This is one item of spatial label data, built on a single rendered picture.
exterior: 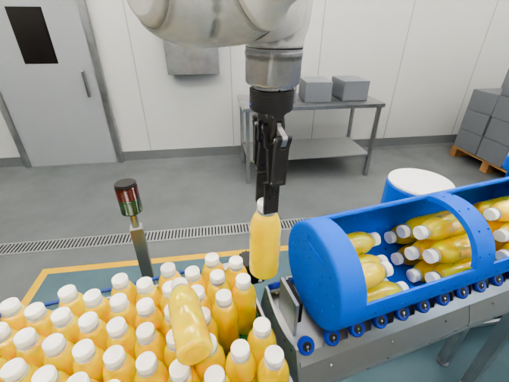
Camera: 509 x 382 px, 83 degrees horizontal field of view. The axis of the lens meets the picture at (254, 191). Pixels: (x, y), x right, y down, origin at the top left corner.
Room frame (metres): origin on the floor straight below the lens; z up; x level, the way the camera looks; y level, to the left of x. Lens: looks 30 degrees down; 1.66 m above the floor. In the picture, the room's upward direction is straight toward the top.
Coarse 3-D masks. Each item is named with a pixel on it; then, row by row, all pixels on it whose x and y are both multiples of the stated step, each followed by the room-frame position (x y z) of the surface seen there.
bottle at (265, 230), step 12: (252, 216) 0.51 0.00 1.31; (264, 216) 0.48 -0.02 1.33; (276, 216) 0.49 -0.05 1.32; (252, 228) 0.48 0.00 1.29; (264, 228) 0.47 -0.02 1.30; (276, 228) 0.48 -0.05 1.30; (252, 240) 0.48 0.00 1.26; (264, 240) 0.47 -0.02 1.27; (276, 240) 0.48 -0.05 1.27; (252, 252) 0.48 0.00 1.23; (264, 252) 0.47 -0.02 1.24; (276, 252) 0.48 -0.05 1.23; (252, 264) 0.48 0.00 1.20; (264, 264) 0.47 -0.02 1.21; (276, 264) 0.48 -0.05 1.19; (264, 276) 0.47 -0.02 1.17
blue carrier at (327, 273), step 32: (448, 192) 0.76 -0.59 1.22; (480, 192) 0.93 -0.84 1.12; (320, 224) 0.58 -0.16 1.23; (352, 224) 0.75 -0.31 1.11; (384, 224) 0.79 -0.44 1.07; (480, 224) 0.62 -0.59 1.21; (320, 256) 0.52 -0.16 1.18; (352, 256) 0.49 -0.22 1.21; (480, 256) 0.56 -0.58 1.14; (320, 288) 0.50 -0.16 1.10; (352, 288) 0.44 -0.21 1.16; (416, 288) 0.49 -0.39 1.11; (448, 288) 0.53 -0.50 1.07; (320, 320) 0.48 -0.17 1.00; (352, 320) 0.43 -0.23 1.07
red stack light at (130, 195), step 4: (136, 184) 0.76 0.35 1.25; (132, 188) 0.73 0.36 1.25; (136, 188) 0.75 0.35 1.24; (116, 192) 0.72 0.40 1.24; (120, 192) 0.72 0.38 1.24; (124, 192) 0.72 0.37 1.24; (128, 192) 0.72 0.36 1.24; (132, 192) 0.73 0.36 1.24; (136, 192) 0.74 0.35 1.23; (120, 196) 0.72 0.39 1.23; (124, 196) 0.72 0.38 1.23; (128, 196) 0.72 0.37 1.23; (132, 196) 0.73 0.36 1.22; (136, 196) 0.74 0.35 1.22; (120, 200) 0.72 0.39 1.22; (124, 200) 0.72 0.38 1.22; (128, 200) 0.72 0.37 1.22; (132, 200) 0.72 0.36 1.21
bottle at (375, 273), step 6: (366, 264) 0.55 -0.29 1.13; (372, 264) 0.55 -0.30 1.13; (378, 264) 0.55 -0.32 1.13; (366, 270) 0.53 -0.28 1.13; (372, 270) 0.53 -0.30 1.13; (378, 270) 0.53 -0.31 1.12; (384, 270) 0.55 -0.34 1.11; (366, 276) 0.52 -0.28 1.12; (372, 276) 0.52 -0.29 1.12; (378, 276) 0.52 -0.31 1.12; (384, 276) 0.53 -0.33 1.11; (366, 282) 0.51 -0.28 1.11; (372, 282) 0.51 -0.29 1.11; (378, 282) 0.52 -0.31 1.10
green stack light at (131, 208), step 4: (136, 200) 0.74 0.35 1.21; (140, 200) 0.75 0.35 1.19; (120, 204) 0.72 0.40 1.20; (124, 204) 0.72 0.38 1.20; (128, 204) 0.72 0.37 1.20; (132, 204) 0.72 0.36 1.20; (136, 204) 0.73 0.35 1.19; (140, 204) 0.75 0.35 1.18; (120, 208) 0.72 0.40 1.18; (124, 208) 0.72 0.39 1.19; (128, 208) 0.72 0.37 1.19; (132, 208) 0.72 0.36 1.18; (136, 208) 0.73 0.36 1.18; (140, 208) 0.74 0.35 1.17; (120, 212) 0.73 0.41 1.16; (124, 212) 0.72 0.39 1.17; (128, 212) 0.72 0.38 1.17; (132, 212) 0.72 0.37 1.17; (136, 212) 0.73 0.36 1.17; (128, 216) 0.72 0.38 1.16
